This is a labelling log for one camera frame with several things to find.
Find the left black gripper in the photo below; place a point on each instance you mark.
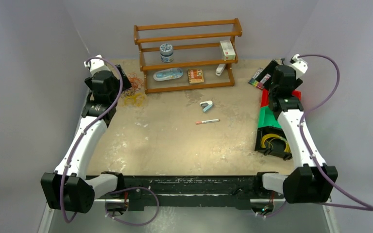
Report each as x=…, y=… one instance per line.
x=126, y=85

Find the red plastic bin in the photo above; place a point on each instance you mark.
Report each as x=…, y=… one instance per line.
x=265, y=97

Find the green plastic bin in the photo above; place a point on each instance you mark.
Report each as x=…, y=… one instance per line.
x=267, y=119

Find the black plastic bin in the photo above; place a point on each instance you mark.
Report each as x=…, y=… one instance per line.
x=272, y=141

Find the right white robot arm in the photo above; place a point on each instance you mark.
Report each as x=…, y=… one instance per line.
x=312, y=179

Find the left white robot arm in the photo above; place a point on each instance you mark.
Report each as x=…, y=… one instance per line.
x=67, y=187

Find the blue correction tape package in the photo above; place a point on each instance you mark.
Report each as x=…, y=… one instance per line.
x=168, y=74

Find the blue white jar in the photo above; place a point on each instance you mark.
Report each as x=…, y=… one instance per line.
x=166, y=52

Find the orange spiral notebook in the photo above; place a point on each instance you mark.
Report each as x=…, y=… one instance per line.
x=195, y=76

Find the wooden three-tier shelf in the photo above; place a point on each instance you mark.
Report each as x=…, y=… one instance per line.
x=196, y=45

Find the white blue staple remover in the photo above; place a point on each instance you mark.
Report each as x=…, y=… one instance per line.
x=206, y=105

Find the white stapler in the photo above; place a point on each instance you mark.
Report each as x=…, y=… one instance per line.
x=220, y=69

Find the white red marker pen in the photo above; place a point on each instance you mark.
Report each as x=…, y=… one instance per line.
x=207, y=121

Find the white red box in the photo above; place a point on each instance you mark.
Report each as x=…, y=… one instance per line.
x=227, y=50

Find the coloured marker set pack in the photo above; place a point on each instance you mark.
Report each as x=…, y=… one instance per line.
x=258, y=82

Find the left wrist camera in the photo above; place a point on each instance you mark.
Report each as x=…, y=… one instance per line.
x=96, y=65

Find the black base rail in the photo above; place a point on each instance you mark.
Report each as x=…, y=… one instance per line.
x=243, y=192

